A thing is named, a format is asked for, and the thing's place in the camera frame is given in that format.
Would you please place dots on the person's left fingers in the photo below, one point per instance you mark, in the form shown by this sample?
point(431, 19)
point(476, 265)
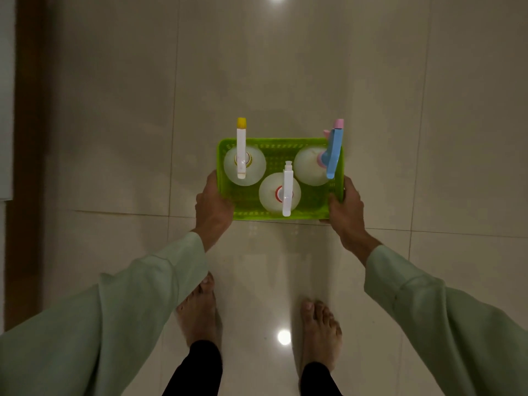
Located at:
point(211, 181)

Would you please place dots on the spray bottle with white nozzle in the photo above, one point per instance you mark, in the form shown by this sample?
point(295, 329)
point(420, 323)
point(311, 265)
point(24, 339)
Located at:
point(270, 193)

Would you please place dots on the person's right forearm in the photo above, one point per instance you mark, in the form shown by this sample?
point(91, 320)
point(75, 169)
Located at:
point(445, 321)

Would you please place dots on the white door panel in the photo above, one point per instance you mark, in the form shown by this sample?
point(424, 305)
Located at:
point(6, 98)

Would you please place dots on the person's foot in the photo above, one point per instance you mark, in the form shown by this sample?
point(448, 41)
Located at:
point(200, 313)
point(319, 338)

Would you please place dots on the person's right hand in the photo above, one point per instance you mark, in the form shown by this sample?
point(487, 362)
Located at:
point(350, 222)

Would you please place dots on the spray bottle with blue trigger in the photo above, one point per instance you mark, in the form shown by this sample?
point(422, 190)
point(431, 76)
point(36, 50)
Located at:
point(309, 164)

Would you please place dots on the spray bottle with yellow nozzle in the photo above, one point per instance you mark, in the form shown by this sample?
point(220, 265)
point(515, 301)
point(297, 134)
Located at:
point(251, 169)

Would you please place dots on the person's left foot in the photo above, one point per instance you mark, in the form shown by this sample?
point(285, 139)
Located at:
point(200, 313)

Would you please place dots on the person's right thumb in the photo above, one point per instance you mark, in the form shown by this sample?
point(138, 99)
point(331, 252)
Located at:
point(332, 205)

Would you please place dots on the person's right leg black trouser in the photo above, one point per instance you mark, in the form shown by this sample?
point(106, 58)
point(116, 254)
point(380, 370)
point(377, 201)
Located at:
point(317, 381)

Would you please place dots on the green plastic basket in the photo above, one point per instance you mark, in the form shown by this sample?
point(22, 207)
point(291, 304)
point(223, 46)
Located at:
point(272, 151)

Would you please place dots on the person's left forearm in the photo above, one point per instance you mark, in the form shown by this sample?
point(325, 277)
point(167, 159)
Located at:
point(103, 313)

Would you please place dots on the person's left hand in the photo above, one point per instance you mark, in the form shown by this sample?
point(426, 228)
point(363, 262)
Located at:
point(213, 216)

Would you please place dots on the person's leg black trouser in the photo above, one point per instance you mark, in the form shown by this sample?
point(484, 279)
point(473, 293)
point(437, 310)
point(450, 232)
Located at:
point(317, 381)
point(196, 371)

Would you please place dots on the person's right foot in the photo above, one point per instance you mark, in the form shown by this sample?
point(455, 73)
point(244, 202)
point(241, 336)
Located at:
point(319, 338)

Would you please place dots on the person's left leg black trouser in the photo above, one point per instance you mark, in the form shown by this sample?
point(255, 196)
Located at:
point(196, 371)

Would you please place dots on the brown wooden door frame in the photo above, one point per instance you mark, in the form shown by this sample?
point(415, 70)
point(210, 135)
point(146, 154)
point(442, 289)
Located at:
point(27, 160)

